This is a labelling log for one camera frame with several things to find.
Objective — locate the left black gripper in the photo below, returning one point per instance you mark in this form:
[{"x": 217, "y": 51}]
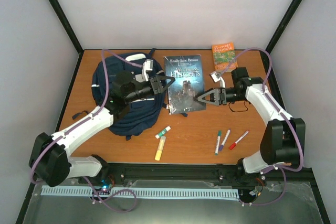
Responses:
[{"x": 155, "y": 85}]

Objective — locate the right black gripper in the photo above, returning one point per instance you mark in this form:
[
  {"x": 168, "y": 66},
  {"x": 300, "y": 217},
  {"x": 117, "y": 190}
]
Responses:
[{"x": 220, "y": 96}]

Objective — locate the dark blue castle book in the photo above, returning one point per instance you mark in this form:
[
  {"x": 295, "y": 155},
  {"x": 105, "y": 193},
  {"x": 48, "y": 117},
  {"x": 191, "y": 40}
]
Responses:
[{"x": 188, "y": 85}]

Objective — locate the navy blue student backpack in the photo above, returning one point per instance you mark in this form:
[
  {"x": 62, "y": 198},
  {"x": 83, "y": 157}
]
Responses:
[{"x": 144, "y": 113}]

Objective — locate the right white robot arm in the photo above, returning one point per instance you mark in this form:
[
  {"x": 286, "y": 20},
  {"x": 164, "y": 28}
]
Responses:
[{"x": 283, "y": 140}]

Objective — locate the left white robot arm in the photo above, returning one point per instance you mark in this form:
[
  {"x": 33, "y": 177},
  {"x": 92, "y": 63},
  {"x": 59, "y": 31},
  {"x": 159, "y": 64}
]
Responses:
[{"x": 51, "y": 160}]

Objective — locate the orange treehouse book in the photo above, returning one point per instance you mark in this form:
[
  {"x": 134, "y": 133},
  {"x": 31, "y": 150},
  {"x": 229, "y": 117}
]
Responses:
[{"x": 223, "y": 55}]

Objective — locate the purple whiteboard marker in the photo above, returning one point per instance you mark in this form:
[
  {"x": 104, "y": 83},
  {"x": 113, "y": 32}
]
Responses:
[{"x": 224, "y": 140}]

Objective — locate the red whiteboard marker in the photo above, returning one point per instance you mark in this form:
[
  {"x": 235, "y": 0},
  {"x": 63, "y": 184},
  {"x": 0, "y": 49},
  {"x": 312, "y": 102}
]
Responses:
[{"x": 238, "y": 140}]

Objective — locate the green white glue stick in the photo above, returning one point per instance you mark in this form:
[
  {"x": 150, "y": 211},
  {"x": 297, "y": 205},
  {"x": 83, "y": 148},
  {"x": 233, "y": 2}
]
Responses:
[{"x": 162, "y": 132}]

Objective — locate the green whiteboard marker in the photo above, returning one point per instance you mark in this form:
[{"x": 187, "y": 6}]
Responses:
[{"x": 218, "y": 142}]

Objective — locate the yellow highlighter marker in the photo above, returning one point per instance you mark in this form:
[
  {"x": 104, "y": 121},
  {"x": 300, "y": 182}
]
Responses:
[{"x": 160, "y": 148}]

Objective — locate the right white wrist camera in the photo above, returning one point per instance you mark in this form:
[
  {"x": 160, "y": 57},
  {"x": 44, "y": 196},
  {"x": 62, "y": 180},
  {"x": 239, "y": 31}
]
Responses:
[{"x": 217, "y": 77}]

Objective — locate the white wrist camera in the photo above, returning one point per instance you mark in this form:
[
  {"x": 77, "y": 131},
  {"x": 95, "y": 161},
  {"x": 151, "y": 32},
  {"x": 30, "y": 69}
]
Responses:
[
  {"x": 217, "y": 77},
  {"x": 146, "y": 68}
]

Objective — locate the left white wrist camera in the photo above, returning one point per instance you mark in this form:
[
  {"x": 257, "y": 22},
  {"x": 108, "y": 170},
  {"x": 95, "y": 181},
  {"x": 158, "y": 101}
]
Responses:
[{"x": 146, "y": 68}]

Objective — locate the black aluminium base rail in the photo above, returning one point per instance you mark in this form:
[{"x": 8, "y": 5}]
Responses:
[{"x": 120, "y": 174}]

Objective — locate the right black frame post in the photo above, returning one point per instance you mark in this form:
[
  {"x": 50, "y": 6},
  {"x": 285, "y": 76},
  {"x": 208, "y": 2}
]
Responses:
[{"x": 291, "y": 10}]

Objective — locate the black frame post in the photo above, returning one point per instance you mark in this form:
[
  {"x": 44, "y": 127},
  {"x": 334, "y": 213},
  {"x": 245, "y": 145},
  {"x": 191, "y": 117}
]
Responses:
[
  {"x": 291, "y": 10},
  {"x": 66, "y": 25}
]

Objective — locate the left black frame post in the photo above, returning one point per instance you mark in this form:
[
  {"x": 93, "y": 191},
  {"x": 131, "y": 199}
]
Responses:
[{"x": 66, "y": 25}]

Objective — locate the light blue cable duct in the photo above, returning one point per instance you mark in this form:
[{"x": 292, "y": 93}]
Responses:
[{"x": 143, "y": 193}]

